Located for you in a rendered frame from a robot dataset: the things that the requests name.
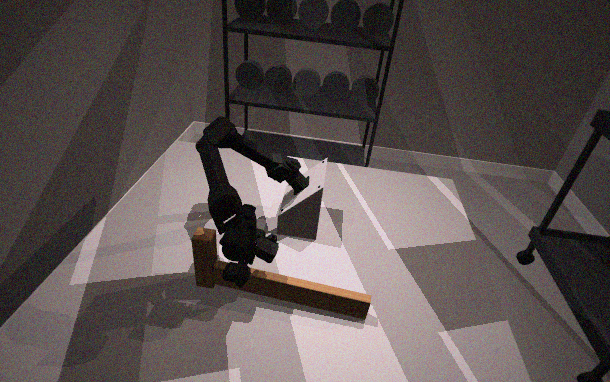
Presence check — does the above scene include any dark brown wooden post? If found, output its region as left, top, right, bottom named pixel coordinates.
left=191, top=227, right=218, bottom=289

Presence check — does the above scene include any brown wooden board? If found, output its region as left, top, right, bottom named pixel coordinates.
left=213, top=260, right=371, bottom=320

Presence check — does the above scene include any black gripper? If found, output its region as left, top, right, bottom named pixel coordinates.
left=222, top=228, right=266, bottom=288

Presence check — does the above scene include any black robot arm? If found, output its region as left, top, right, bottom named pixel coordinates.
left=195, top=116, right=310, bottom=263

